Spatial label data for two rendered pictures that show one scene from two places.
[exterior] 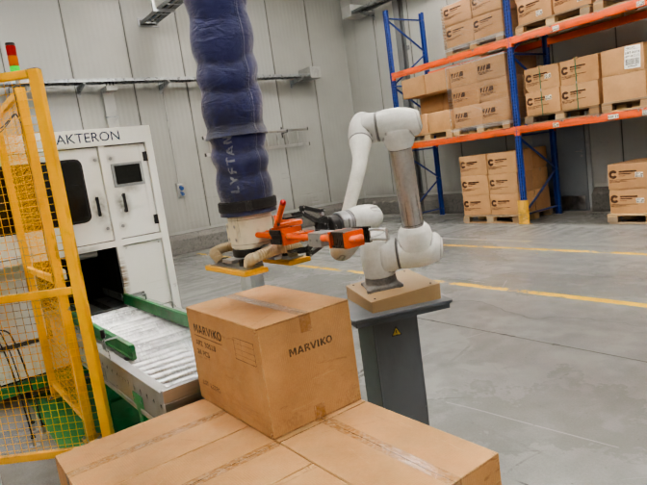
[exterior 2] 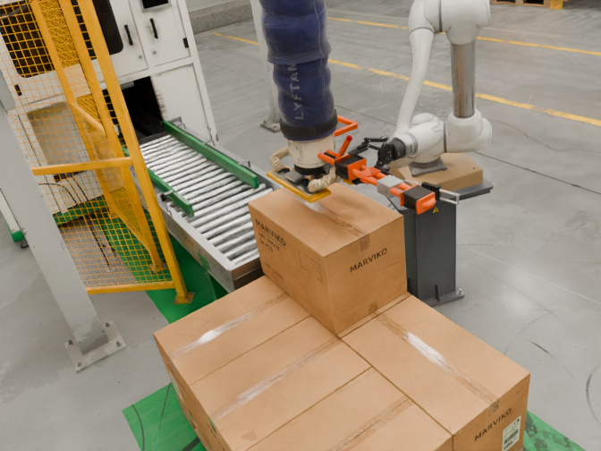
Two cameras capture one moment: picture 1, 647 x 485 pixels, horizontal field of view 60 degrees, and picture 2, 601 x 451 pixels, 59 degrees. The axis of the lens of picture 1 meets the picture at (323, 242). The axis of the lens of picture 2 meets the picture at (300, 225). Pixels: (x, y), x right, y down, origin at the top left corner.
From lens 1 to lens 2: 68 cm
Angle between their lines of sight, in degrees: 24
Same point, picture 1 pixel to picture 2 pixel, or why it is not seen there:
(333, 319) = (389, 234)
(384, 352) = (423, 227)
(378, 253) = not seen: hidden behind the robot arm
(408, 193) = (465, 87)
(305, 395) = (361, 298)
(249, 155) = (314, 80)
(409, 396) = (441, 261)
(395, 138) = (460, 32)
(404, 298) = (448, 185)
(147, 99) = not seen: outside the picture
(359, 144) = (421, 43)
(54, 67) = not seen: outside the picture
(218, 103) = (283, 29)
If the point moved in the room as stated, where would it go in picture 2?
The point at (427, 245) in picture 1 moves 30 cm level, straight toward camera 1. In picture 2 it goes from (476, 136) to (480, 165)
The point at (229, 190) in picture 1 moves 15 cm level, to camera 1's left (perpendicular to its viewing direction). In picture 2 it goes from (293, 115) to (253, 120)
